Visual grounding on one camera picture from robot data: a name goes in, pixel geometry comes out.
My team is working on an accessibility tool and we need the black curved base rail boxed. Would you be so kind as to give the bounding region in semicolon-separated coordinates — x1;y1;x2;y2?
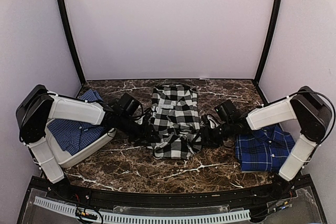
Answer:
16;175;328;223

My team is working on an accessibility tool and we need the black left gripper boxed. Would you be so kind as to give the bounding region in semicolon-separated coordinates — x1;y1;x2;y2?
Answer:
117;114;161;146

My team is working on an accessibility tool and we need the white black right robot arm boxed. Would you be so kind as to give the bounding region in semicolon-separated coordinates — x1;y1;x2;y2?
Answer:
200;86;335;182

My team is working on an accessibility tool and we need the small-check blue shirt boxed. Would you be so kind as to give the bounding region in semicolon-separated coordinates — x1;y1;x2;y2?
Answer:
48;89;111;156

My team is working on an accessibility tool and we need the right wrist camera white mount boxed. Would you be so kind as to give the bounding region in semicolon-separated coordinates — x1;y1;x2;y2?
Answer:
204;114;220;129

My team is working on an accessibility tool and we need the blue plaid folded shirt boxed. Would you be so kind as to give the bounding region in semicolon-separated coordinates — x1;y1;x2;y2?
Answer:
235;125;295;173

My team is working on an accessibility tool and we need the grey plastic bin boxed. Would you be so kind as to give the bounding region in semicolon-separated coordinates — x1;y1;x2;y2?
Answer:
46;125;117;168

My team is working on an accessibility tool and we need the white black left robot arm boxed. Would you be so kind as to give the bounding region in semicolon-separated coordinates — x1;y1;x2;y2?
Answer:
16;85;160;201

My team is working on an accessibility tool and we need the black corner frame post left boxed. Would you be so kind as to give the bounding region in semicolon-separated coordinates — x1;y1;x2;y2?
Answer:
57;0;86;85

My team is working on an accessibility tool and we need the black corner frame post right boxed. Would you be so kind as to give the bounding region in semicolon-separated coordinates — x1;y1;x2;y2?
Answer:
254;0;281;85

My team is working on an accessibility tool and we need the black white checked shirt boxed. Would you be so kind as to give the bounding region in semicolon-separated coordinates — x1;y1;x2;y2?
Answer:
150;83;202;160

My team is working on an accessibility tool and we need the black corner frame post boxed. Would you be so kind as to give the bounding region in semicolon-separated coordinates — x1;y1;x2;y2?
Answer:
254;0;281;85
57;0;86;85

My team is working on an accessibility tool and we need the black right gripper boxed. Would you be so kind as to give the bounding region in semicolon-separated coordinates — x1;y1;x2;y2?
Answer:
192;120;234;148

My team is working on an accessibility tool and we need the white slotted cable duct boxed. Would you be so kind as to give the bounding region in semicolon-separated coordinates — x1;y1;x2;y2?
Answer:
34;196;250;223

